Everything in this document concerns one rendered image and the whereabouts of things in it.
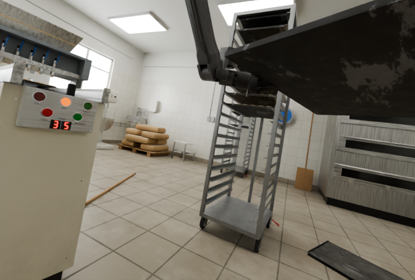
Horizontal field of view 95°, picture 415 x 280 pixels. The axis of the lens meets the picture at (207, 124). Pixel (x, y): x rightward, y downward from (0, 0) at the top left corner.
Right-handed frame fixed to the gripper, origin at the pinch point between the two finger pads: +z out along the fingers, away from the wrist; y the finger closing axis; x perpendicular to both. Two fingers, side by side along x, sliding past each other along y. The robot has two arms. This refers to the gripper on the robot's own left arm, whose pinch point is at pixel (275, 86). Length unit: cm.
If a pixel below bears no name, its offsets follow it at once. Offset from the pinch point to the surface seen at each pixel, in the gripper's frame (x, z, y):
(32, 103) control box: 9, -81, 24
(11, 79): 15, -84, 18
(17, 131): 9, -83, 35
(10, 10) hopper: -23, -150, -25
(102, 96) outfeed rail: -11, -71, 15
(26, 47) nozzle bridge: -35, -149, -9
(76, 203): -13, -72, 63
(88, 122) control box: -8, -72, 27
